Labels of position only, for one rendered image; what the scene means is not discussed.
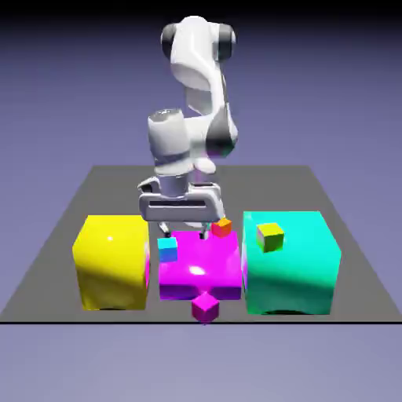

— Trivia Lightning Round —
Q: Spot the large cyan box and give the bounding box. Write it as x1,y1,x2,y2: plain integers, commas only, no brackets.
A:
241,210,342,316

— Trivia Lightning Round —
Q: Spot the small orange cube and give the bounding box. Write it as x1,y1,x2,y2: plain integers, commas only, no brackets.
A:
210,217,233,239

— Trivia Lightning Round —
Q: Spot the large magenta box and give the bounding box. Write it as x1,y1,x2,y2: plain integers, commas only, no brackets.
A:
157,230,243,302

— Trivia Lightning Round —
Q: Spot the small blue cube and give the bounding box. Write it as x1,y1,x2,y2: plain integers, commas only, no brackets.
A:
157,236,179,264

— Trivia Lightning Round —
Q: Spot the small olive cube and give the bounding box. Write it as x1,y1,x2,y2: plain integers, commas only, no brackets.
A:
256,221,286,254

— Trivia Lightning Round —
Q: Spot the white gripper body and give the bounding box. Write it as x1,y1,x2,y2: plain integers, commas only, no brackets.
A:
138,183,226,228

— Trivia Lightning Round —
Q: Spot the small magenta cube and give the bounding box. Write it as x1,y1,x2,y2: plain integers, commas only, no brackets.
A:
191,291,221,324

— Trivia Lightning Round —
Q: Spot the large yellow box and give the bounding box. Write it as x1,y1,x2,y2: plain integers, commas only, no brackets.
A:
71,214,151,312

